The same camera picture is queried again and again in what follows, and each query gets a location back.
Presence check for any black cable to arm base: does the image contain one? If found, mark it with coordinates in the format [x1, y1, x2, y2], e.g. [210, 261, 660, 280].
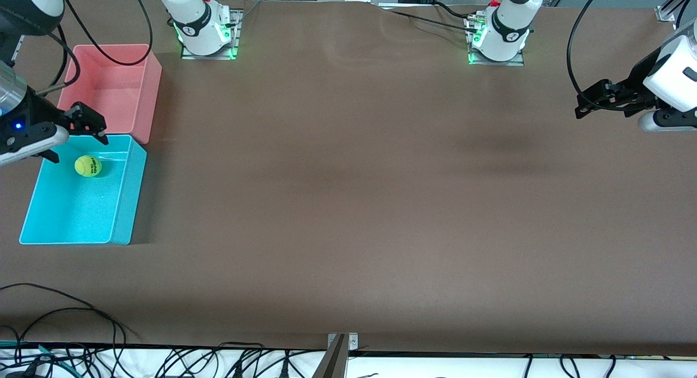
[376, 1, 481, 35]

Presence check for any grey metal bracket plate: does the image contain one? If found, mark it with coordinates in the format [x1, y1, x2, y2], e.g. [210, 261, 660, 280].
[327, 333, 359, 350]

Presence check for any pink plastic bin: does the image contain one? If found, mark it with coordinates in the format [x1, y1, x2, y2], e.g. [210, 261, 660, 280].
[57, 44, 163, 145]

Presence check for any blue plastic bin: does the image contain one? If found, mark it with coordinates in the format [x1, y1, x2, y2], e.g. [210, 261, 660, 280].
[19, 134, 148, 246]

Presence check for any long black table cable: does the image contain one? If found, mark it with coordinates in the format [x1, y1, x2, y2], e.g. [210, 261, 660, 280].
[0, 283, 141, 346]

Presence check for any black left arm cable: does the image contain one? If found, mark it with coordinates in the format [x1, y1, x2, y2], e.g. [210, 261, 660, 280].
[566, 0, 627, 113]

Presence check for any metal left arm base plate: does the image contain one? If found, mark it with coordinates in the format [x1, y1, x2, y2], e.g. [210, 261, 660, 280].
[466, 13, 527, 67]

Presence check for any grey metal camera pole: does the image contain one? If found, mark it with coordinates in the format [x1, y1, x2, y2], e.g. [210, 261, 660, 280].
[311, 334, 349, 378]

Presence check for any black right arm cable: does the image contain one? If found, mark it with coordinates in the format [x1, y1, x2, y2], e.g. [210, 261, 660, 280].
[33, 0, 154, 98]

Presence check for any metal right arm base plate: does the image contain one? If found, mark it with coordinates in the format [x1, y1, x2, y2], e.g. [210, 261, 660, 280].
[181, 9, 243, 60]

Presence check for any teal cable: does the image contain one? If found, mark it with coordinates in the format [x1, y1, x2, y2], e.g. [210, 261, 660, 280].
[0, 341, 74, 370]

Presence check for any looped black table cable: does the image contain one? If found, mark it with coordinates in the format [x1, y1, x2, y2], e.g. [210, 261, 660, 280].
[14, 307, 127, 368]

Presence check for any yellow tennis ball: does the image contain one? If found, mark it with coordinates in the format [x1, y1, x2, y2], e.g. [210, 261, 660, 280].
[74, 155, 103, 178]

